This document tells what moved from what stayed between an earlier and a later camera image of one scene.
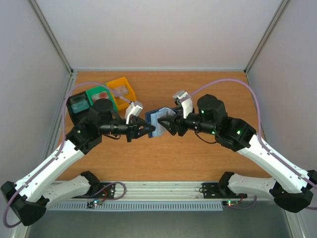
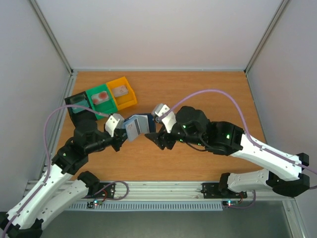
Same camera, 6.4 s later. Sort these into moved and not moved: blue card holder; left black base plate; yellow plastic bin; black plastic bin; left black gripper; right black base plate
Moved: blue card holder; left black gripper
Not moved: yellow plastic bin; left black base plate; right black base plate; black plastic bin
